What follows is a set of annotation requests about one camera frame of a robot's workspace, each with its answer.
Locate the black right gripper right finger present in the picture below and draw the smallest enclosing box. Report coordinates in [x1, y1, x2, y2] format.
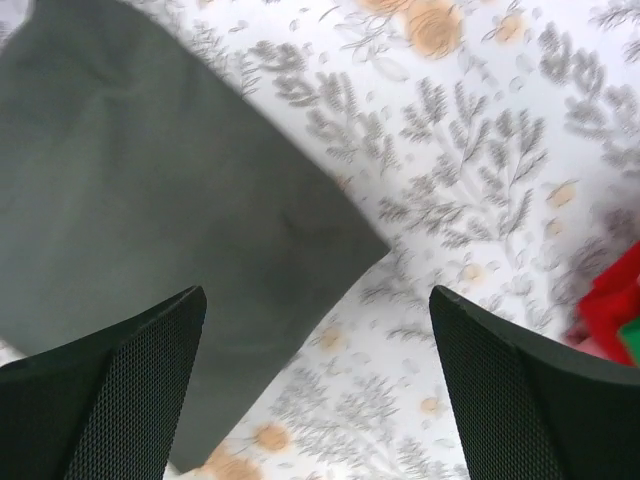
[429, 286, 639, 480]

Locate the dark grey t shirt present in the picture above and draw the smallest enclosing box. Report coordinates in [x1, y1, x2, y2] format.
[1, 1, 388, 471]

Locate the red folded shirt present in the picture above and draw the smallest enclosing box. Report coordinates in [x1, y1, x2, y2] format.
[578, 242, 639, 366]

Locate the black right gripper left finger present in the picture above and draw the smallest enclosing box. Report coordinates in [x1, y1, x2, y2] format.
[1, 287, 207, 479]

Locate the bottom pink folded shirt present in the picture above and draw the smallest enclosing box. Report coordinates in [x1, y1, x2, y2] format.
[565, 322, 609, 359]

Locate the green folded shirt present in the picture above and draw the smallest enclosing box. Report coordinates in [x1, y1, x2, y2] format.
[617, 317, 640, 367]

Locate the floral table mat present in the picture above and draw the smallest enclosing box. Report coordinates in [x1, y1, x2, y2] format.
[118, 1, 639, 479]

